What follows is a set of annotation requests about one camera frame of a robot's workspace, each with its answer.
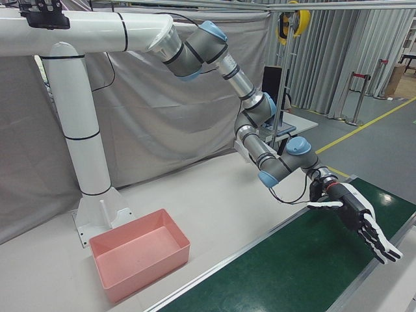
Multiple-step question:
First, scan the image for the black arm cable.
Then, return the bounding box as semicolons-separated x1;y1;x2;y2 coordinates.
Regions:
268;167;324;205

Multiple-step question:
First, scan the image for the green conveyor belt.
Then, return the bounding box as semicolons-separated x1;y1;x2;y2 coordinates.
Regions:
142;174;416;312

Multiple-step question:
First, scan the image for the pink plastic basket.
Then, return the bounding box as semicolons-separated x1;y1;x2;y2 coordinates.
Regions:
89;208;191;296

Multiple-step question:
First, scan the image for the black camera on stand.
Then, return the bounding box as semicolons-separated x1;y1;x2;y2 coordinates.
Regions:
18;0;71;31

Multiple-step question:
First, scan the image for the yellow cable reel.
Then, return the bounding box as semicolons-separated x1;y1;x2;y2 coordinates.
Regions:
276;8;311;46

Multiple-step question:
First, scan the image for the brown cardboard box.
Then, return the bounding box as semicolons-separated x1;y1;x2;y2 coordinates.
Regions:
386;63;406;99

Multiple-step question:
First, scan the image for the black computer monitor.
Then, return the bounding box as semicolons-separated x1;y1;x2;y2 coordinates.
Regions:
261;66;293;113

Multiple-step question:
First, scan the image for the grey pleated curtain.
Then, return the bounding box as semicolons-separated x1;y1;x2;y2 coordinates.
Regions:
271;8;415;120

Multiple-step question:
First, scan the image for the black table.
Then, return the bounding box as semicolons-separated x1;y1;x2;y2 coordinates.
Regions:
398;53;416;75

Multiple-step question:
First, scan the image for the black-white robot hand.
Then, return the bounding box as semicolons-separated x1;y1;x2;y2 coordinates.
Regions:
307;183;404;265

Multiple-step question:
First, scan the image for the silver queue barrier post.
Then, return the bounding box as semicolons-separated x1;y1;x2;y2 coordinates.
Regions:
373;58;390;100
346;71;372;127

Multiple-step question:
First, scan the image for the grey fabric backdrop sheet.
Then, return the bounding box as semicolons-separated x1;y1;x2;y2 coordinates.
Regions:
0;0;272;245

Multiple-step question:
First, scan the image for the grey laptop computer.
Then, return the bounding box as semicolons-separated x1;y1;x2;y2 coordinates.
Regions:
256;125;297;144

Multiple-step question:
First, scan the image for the white desk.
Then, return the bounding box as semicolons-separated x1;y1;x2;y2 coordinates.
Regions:
256;105;319;155

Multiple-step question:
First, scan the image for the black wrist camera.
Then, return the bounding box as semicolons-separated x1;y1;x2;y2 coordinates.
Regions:
308;177;328;204

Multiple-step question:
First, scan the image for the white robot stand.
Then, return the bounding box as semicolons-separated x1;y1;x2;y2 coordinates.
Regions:
0;9;175;250

